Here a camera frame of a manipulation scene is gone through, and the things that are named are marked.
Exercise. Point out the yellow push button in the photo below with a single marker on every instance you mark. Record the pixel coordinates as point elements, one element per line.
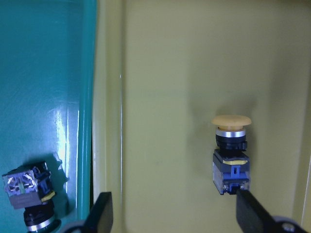
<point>231,166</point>

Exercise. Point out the yellow plastic tray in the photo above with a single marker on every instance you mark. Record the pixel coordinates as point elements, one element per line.
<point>163,70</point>

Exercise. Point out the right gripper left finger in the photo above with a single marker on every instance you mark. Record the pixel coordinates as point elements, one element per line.
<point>99,220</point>

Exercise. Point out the green push button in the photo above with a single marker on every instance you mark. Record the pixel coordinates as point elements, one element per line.
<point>38,186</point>

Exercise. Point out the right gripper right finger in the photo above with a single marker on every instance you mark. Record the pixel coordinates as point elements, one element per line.
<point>252,217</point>

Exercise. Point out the green plastic tray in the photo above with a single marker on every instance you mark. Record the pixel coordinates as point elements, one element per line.
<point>46,89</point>

